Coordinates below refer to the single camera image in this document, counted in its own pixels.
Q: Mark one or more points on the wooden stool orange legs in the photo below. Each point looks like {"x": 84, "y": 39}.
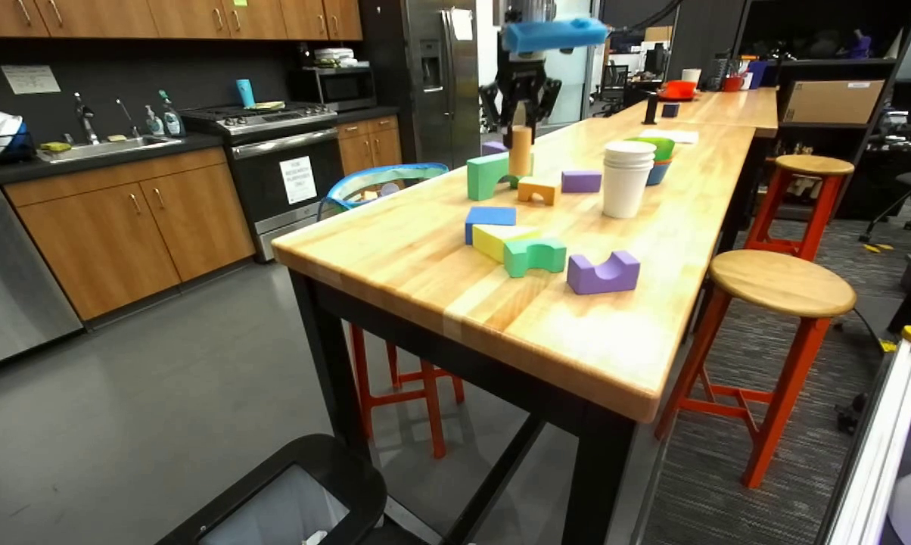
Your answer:
{"x": 782, "y": 289}
{"x": 414, "y": 388}
{"x": 812, "y": 169}

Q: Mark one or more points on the wooden upper cabinets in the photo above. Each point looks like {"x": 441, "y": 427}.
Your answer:
{"x": 163, "y": 17}

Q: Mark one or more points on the purple rectangular block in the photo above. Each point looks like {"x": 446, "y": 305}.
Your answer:
{"x": 580, "y": 184}

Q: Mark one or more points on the steel refrigerator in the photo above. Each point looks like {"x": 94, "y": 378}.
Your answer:
{"x": 433, "y": 81}

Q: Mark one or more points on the white paper on oven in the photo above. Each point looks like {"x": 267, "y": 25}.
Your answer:
{"x": 299, "y": 180}

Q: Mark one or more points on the wooden table black legs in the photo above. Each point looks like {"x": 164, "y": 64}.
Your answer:
{"x": 554, "y": 335}

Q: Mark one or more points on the blue chair with round back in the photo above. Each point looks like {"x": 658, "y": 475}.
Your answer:
{"x": 382, "y": 184}

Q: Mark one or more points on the white metal rail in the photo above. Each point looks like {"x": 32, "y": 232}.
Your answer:
{"x": 881, "y": 443}

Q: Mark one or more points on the cardboard box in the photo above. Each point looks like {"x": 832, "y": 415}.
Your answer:
{"x": 835, "y": 102}

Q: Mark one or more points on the white wall plate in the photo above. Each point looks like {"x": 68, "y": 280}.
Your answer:
{"x": 32, "y": 81}

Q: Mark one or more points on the white paper sheet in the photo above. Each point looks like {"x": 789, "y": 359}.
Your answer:
{"x": 676, "y": 138}

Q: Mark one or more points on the red bowl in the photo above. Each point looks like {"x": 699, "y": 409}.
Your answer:
{"x": 678, "y": 92}

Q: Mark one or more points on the blue rectangular block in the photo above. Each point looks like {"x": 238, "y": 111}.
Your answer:
{"x": 492, "y": 216}

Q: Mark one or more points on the steel sink with faucet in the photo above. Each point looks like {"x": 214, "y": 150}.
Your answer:
{"x": 102, "y": 150}

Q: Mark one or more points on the steel microwave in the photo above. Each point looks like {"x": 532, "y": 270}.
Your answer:
{"x": 335, "y": 89}

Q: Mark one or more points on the narrow wooden base cabinet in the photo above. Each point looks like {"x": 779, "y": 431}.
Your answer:
{"x": 368, "y": 142}

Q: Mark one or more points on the black steel oven range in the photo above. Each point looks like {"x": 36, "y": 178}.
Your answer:
{"x": 275, "y": 152}

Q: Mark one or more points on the wooden sink base cabinet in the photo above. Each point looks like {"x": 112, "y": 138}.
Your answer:
{"x": 131, "y": 232}

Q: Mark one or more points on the yellow foam block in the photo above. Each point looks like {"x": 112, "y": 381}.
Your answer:
{"x": 488, "y": 243}

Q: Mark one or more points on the white paper cup stack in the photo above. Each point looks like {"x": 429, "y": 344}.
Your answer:
{"x": 628, "y": 184}

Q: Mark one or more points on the orange cylindrical block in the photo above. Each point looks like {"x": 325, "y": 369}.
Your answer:
{"x": 522, "y": 152}

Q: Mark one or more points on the blue bowl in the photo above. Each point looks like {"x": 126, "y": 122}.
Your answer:
{"x": 658, "y": 172}

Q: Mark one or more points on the orange arch block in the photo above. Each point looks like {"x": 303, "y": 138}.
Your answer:
{"x": 538, "y": 193}

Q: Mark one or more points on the small green notched block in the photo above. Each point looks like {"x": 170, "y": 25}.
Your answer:
{"x": 534, "y": 258}

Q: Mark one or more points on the blue tumbler cup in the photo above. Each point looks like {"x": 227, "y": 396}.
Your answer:
{"x": 246, "y": 96}

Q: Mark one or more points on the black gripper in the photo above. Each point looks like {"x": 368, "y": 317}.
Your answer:
{"x": 532, "y": 81}

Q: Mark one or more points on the purple notched block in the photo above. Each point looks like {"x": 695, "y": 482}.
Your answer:
{"x": 602, "y": 275}

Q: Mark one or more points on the steel dishwasher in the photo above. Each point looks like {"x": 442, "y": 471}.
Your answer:
{"x": 16, "y": 284}

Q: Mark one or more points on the soap bottles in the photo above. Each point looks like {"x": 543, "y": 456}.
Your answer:
{"x": 164, "y": 116}

